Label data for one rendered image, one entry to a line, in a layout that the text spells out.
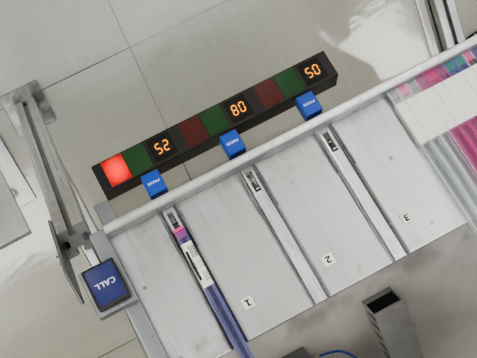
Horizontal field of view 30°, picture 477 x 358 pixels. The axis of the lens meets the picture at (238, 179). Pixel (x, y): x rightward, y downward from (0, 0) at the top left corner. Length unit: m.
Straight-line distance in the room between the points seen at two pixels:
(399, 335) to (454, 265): 0.15
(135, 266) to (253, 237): 0.15
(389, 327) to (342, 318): 0.07
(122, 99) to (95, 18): 0.17
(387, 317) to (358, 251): 0.30
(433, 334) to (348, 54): 0.70
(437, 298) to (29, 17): 0.90
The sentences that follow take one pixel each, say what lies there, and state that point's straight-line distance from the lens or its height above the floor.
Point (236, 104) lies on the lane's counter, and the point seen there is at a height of 0.65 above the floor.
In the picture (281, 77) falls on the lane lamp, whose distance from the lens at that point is 1.17.
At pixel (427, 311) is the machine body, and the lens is 1.46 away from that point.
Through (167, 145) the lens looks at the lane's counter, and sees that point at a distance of 1.14.
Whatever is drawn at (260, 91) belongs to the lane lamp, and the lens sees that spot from 1.16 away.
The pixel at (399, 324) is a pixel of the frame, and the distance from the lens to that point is 1.38.
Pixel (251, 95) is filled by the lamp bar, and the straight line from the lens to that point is 1.16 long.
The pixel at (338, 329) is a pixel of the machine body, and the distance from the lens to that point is 1.40.
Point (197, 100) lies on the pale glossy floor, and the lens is 1.84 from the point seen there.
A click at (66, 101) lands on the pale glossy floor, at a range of 1.79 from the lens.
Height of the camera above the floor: 1.71
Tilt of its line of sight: 63 degrees down
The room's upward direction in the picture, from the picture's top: 138 degrees clockwise
